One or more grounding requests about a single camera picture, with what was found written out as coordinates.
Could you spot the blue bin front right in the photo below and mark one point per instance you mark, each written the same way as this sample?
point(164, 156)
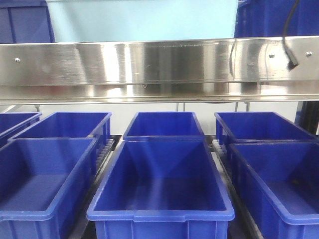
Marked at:
point(279, 185)

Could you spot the stainless steel shelf front rail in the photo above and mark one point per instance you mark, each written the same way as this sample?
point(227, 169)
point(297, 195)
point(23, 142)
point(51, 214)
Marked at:
point(217, 70)

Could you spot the light cyan plastic bin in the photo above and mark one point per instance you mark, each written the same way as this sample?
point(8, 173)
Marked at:
point(141, 20)

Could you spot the blue bin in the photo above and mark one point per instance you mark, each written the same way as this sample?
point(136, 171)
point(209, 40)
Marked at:
point(43, 183)
point(71, 125)
point(256, 127)
point(279, 185)
point(164, 126)
point(165, 189)

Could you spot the blue bin rear left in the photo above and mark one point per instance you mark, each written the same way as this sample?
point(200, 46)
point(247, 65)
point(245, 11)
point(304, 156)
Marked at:
point(71, 125)

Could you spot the blue bin rear centre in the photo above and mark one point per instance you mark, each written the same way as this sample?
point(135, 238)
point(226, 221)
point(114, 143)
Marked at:
point(164, 126)

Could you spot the blue bin front left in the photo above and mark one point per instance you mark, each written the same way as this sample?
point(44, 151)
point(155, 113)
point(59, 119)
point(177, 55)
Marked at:
point(43, 183)

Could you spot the blue bin front centre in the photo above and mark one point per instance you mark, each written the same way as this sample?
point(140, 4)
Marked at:
point(165, 189)

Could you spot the blue bin rear right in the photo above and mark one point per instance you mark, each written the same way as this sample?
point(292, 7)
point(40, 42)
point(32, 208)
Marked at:
point(256, 127)

